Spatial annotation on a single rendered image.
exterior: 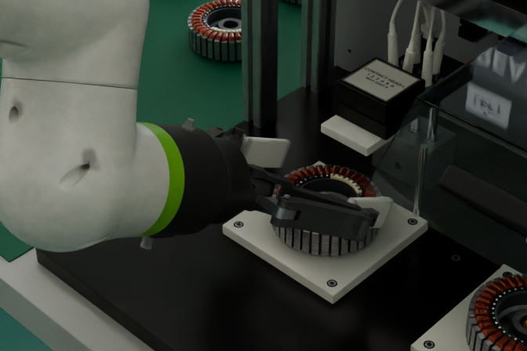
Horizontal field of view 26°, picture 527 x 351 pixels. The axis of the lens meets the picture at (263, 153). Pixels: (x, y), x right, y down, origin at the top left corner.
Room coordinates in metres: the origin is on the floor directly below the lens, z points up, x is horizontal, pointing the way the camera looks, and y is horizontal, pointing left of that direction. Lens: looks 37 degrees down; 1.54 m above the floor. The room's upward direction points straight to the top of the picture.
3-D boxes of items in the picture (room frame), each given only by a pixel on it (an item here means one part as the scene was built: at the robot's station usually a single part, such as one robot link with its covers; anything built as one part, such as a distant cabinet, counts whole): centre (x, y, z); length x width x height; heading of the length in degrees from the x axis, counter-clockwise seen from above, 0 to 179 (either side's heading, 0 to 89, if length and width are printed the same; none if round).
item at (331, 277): (0.89, -0.06, 0.78); 0.15 x 0.15 x 0.01; 46
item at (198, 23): (1.30, 0.04, 0.77); 0.11 x 0.11 x 0.04
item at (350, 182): (0.89, -0.06, 0.80); 0.11 x 0.11 x 0.04
